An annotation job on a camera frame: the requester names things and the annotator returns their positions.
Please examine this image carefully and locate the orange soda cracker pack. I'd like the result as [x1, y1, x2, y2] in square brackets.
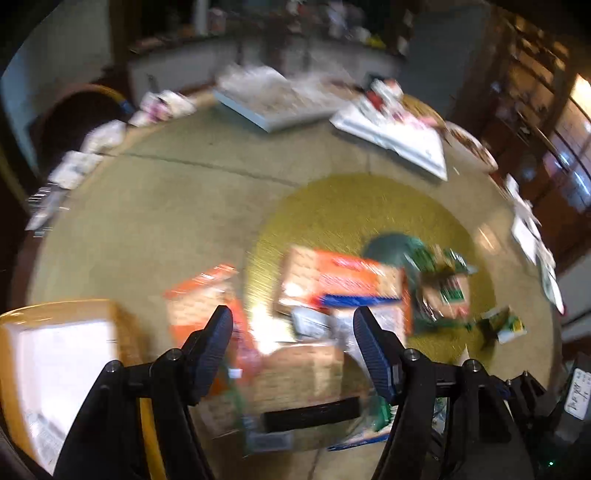
[163, 264, 260, 374]

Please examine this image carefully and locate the white silver snack packet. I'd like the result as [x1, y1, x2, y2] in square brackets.
[290, 307, 355, 343]

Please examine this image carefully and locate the round cracker pack black label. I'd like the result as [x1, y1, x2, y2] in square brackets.
[197, 343, 394, 455]

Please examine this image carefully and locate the round cookie pack green label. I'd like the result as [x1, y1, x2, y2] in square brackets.
[406, 245, 478, 330]

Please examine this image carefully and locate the red striped cracker pack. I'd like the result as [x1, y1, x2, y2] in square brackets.
[274, 245, 413, 336]

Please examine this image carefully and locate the small green snack packet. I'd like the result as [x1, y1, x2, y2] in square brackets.
[476, 306, 528, 345]

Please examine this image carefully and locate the gold lazy susan turntable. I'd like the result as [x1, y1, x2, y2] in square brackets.
[244, 172, 498, 453]

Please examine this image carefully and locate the gold cardboard tray box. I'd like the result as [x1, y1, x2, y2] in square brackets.
[1, 299, 145, 473]

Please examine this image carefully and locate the white napkins table edge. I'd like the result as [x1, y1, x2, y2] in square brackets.
[504, 175, 565, 315]

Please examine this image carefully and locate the white plate with food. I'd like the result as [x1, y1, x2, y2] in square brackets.
[443, 122, 498, 174]

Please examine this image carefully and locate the white tray with red items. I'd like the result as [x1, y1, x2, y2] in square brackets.
[329, 78, 448, 181]

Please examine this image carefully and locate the crumpled red white tissue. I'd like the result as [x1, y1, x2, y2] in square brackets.
[139, 90, 197, 123]

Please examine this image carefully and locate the white tray with wrappers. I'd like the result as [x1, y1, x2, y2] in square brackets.
[213, 65, 360, 133]

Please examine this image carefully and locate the dark round-back chair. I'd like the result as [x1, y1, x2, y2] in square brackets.
[29, 83, 135, 178]

